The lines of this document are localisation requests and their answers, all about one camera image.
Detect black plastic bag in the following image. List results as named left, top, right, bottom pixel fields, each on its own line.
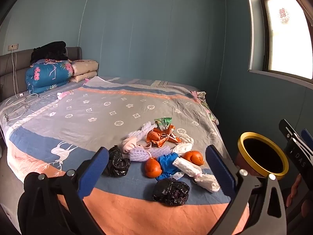
left=152, top=178, right=190, bottom=206
left=103, top=145, right=130, bottom=177

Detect orange peel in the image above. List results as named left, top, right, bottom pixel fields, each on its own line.
left=183, top=151, right=205, bottom=166
left=144, top=158, right=162, bottom=178

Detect beige paper bundle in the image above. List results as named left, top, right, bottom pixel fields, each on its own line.
left=122, top=136, right=152, bottom=154

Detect white tissue bundle back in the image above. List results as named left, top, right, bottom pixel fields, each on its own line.
left=171, top=134, right=194, bottom=156

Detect purple foam fruit net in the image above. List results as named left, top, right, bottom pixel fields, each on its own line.
left=128, top=145, right=171, bottom=162

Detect blue rubber glove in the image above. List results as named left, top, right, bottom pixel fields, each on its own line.
left=156, top=152, right=180, bottom=181

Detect white foam fruit net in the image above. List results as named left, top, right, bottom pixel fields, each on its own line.
left=127, top=121, right=157, bottom=141

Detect orange snack wrapper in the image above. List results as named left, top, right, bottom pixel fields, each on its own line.
left=146, top=124, right=182, bottom=148

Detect green snack wrapper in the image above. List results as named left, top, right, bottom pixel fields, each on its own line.
left=154, top=117, right=172, bottom=131

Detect yellow rimmed black trash bin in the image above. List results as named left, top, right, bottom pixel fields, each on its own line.
left=235, top=132, right=289, bottom=180

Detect person's right hand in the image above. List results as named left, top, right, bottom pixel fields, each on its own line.
left=286, top=174, right=312, bottom=218

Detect grey patterned bed sheet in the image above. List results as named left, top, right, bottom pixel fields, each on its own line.
left=1, top=77, right=230, bottom=234

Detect floral cloth at bed edge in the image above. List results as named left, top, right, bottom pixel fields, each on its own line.
left=191, top=91, right=219, bottom=126

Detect beige lower pillow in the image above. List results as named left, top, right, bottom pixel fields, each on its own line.
left=69, top=71, right=97, bottom=83

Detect beige pillow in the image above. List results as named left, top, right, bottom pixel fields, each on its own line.
left=72, top=60, right=99, bottom=76
left=69, top=71, right=97, bottom=83

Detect beige upper pillow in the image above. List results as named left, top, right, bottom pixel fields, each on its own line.
left=72, top=60, right=99, bottom=76

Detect blue floral folded quilt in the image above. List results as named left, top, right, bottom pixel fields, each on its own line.
left=25, top=59, right=73, bottom=94

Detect black folded blanket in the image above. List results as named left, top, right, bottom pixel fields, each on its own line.
left=30, top=41, right=68, bottom=64

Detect grey padded headboard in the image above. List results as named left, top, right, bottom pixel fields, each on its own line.
left=0, top=46, right=83, bottom=102

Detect white charging cables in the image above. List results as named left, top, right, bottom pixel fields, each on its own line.
left=3, top=44, right=40, bottom=122

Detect window with grey frame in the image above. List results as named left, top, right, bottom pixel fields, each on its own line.
left=248, top=0, right=312, bottom=89

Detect wall power socket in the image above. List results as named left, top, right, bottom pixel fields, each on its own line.
left=7, top=43, right=19, bottom=52

